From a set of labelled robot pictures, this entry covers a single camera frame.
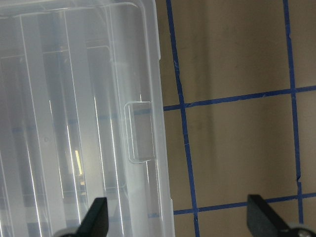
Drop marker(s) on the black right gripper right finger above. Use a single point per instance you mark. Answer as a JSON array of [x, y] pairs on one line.
[[263, 221]]

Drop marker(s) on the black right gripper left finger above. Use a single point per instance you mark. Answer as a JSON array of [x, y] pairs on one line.
[[96, 221]]

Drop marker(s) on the clear plastic box lid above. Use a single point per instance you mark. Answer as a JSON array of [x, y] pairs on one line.
[[81, 118]]

